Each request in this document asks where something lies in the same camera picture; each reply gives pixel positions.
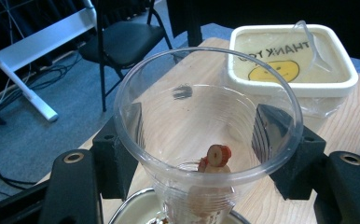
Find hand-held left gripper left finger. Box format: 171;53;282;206
91;102;145;201

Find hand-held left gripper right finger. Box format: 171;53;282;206
250;103;327;201

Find clear plastic cup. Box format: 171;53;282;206
112;46;304;224

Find few red-rimmed fruit slices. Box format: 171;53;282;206
196;144;233;175

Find pile of dried fruit slices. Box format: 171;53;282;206
145;217;171;224

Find cream square bin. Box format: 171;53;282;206
224;23;360;133

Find white plastic food container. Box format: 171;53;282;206
224;29;353;120

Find clear plastic spoon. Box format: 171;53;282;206
291;20;334;74

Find black folding chair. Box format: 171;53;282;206
77;0;183;113

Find black floor stand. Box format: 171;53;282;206
166;0;204;49

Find bundle of black floor cables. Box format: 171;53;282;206
0;50;83;111

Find black floor cable loop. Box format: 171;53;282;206
0;145;40;191

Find white metal desk frame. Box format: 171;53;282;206
0;0;97;123

